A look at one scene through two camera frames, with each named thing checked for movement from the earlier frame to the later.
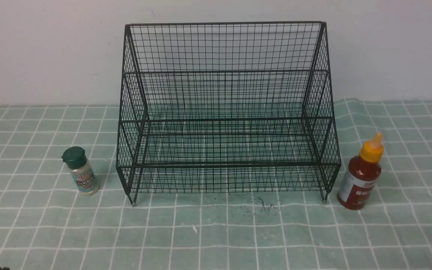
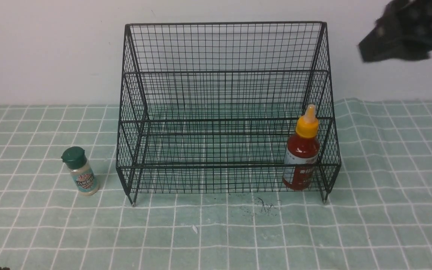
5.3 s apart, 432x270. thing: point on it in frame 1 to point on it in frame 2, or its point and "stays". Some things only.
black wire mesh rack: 227,107 stays
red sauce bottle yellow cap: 363,172 to 302,152
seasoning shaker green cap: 75,159 stays
